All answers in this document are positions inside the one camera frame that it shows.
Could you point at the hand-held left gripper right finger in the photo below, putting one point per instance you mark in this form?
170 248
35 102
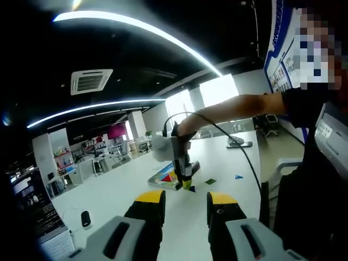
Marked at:
233 239

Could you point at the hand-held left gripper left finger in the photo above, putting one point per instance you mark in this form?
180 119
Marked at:
127 239

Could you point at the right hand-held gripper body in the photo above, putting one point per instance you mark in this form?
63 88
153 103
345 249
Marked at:
179 149

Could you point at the red triangle tangram piece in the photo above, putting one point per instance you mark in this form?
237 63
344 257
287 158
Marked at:
167 179

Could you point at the dark blue triangle tangram piece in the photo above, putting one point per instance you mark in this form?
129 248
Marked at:
192 189

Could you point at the colourful tangram puzzle box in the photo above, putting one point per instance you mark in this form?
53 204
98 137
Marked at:
160 180

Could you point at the green square tangram piece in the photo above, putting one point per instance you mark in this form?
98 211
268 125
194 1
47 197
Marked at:
210 181

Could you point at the light blue triangle tangram piece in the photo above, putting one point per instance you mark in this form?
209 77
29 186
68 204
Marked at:
239 177

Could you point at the potted plant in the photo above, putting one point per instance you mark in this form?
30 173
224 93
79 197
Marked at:
148 133

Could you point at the small black device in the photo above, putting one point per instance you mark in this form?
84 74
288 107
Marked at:
86 218

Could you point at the white and black desk device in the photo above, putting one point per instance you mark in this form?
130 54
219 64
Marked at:
237 141

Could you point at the pink screen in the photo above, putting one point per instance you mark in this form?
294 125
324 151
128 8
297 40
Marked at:
117 130

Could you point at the person in black shirt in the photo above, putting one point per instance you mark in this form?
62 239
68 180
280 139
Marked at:
312 212

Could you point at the white chair back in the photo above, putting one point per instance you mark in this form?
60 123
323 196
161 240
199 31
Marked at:
289 163

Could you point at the office chair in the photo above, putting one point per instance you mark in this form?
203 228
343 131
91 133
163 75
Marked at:
272 122

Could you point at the long ceiling light strip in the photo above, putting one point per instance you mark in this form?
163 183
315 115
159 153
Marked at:
89 106
152 27

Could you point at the dark display stand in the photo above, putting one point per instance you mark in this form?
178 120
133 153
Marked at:
35 201

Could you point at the colourful display shelf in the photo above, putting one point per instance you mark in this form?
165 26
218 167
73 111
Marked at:
64 160

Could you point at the ceiling air conditioner unit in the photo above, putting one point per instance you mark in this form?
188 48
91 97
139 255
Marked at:
91 81

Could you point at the white pillar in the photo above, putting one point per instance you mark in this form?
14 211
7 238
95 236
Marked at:
42 157

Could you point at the white worn device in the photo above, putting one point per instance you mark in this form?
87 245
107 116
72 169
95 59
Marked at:
331 136

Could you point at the blue wall poster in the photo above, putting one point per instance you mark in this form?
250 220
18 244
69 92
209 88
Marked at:
280 40

